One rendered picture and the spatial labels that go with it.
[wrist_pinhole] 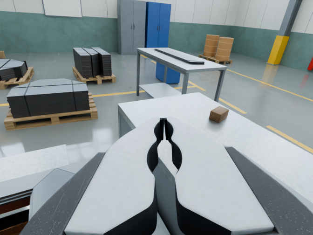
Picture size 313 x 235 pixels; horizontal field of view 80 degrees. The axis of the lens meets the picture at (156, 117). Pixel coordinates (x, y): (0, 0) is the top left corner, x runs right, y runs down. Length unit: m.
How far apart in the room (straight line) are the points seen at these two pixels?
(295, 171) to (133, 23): 7.78
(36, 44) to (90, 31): 1.98
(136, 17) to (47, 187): 7.66
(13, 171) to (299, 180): 1.28
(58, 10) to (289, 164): 8.15
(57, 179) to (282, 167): 0.93
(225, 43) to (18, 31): 7.33
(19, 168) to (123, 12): 7.30
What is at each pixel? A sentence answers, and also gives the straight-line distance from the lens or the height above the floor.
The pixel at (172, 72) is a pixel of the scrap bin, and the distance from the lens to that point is 4.79.
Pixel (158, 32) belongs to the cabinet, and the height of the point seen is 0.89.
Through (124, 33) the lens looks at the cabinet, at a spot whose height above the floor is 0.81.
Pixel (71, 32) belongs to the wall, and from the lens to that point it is 8.45.
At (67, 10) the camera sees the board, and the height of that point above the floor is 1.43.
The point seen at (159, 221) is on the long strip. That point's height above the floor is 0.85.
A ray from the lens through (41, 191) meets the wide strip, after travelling 0.96.
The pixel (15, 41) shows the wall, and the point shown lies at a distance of 8.61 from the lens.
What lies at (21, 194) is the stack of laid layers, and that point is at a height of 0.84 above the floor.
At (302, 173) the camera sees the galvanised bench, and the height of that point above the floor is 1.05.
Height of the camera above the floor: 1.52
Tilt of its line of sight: 28 degrees down
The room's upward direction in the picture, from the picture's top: 4 degrees clockwise
